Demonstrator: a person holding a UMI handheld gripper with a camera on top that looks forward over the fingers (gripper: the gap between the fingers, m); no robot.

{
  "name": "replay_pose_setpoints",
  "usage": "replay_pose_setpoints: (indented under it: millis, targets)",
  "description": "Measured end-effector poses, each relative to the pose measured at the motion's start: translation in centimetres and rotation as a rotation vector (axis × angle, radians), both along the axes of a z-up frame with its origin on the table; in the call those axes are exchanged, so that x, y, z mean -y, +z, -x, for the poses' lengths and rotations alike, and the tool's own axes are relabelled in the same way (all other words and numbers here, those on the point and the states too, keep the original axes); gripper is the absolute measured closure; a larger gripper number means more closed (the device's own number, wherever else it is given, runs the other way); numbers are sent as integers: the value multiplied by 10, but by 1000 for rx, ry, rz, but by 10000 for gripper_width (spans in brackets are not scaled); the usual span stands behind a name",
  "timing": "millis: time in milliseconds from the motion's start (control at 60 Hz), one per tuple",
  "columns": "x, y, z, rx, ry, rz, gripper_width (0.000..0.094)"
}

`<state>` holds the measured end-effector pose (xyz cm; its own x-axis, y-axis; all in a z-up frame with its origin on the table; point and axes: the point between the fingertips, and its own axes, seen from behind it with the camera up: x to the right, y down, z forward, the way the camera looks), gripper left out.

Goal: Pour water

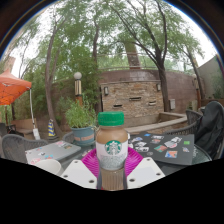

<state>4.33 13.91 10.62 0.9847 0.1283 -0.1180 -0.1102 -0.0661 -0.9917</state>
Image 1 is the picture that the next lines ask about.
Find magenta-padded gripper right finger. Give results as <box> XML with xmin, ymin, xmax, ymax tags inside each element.
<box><xmin>124</xmin><ymin>146</ymin><xmax>166</xmax><ymax>190</ymax></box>

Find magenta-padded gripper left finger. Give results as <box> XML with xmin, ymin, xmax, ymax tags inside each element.
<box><xmin>60</xmin><ymin>148</ymin><xmax>102</xmax><ymax>190</ymax></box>

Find green-capped coffee drink bottle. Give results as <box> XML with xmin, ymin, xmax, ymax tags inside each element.
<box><xmin>95</xmin><ymin>111</ymin><xmax>129</xmax><ymax>192</ymax></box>

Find black laptop with stickers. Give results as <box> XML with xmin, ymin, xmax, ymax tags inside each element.
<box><xmin>128</xmin><ymin>131</ymin><xmax>195</xmax><ymax>167</ymax></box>

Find grey laptop with stickers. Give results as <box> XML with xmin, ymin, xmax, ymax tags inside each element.
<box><xmin>24</xmin><ymin>140</ymin><xmax>82</xmax><ymax>166</ymax></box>

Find green plant in teal pot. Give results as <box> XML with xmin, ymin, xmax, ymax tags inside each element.
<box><xmin>64</xmin><ymin>99</ymin><xmax>98</xmax><ymax>146</ymax></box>

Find black bag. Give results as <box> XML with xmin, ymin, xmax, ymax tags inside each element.
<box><xmin>194</xmin><ymin>100</ymin><xmax>224</xmax><ymax>160</ymax></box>

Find leaning grey-trunked tree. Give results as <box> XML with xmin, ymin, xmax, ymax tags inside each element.
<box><xmin>19</xmin><ymin>0</ymin><xmax>108</xmax><ymax>138</ymax></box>

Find dark-trunked forked tree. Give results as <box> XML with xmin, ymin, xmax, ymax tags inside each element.
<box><xmin>106</xmin><ymin>0</ymin><xmax>204</xmax><ymax>113</ymax></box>

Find orange patio umbrella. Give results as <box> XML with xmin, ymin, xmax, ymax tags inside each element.
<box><xmin>0</xmin><ymin>69</ymin><xmax>42</xmax><ymax>141</ymax></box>

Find blue yellow striped post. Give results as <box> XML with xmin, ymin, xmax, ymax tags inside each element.
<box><xmin>47</xmin><ymin>118</ymin><xmax>56</xmax><ymax>138</ymax></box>

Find globe-topped lamp post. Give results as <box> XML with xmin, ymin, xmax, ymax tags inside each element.
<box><xmin>73</xmin><ymin>71</ymin><xmax>83</xmax><ymax>106</ymax></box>

